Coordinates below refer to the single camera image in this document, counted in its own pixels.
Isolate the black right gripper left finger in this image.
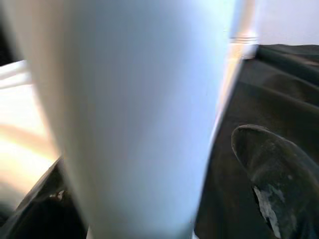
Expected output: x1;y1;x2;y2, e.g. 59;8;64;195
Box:
0;159;88;239

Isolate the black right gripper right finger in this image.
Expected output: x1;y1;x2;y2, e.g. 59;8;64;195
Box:
231;124;319;239

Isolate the white plastic children table top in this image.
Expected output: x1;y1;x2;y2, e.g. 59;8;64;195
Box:
0;37;259;212

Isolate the white plastic table leg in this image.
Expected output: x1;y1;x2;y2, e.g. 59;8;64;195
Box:
4;0;246;239
230;0;259;59

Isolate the black shiny table cloth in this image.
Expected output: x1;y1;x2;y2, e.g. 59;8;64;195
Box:
194;44;319;239

